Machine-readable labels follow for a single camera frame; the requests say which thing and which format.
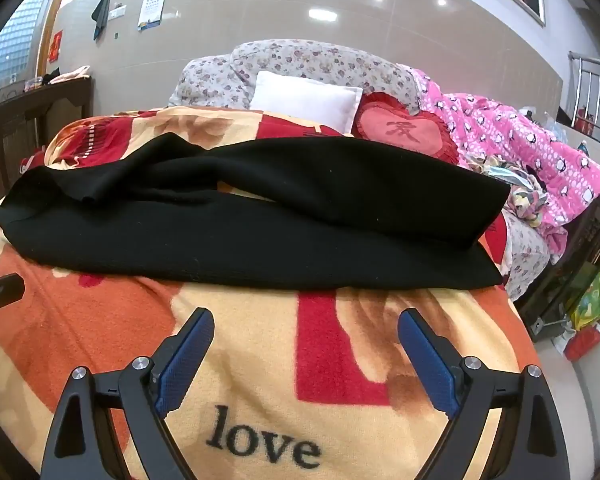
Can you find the dark wooden table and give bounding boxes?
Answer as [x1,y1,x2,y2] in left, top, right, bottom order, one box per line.
[0,77,95,201]

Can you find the metal railing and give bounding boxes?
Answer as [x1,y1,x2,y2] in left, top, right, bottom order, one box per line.
[567,51,600,133]

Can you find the orange red printed blanket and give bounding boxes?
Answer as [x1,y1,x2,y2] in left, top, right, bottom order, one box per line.
[0,105,541,480]

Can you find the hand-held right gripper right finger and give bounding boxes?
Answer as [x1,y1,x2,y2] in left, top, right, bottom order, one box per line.
[397,307,571,480]

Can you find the white pillow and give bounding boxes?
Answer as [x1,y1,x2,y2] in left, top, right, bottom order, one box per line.
[249,71,363,136]

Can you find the floral bed sheet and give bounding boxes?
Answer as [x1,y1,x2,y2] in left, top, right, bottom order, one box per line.
[480,207,553,303]

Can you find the floral quilt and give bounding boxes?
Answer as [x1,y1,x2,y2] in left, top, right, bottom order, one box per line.
[169,39,428,136]

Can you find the glass window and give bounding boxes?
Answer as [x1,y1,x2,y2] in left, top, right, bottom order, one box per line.
[0,0,61,91]

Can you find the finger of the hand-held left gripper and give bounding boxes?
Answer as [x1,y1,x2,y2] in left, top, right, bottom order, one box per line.
[0,273,26,323]

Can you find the crumpled colourful cloth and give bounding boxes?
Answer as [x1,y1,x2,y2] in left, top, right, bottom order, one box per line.
[460,152,551,231]

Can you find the dark hanging cloth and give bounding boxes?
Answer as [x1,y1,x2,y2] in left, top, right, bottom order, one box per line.
[91,0,115,41]

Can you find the green yellow bag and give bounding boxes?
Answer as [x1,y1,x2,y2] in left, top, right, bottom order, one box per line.
[570,267,600,333]

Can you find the black pants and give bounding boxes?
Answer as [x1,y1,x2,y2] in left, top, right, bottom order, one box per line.
[0,132,512,292]

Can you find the red heart cushion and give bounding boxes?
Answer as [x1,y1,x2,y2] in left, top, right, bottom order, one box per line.
[351,92,462,165]

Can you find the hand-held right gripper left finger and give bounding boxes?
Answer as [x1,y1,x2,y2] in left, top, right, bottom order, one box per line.
[40,307,216,480]

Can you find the pink cloth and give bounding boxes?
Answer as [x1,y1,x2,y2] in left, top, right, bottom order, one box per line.
[55,65,92,83]

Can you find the pink penguin blanket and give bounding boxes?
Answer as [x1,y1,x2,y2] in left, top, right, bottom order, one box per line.
[412,67,600,261]

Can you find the red bag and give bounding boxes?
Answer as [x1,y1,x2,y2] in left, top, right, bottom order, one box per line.
[20,150,48,176]
[562,322,600,361]

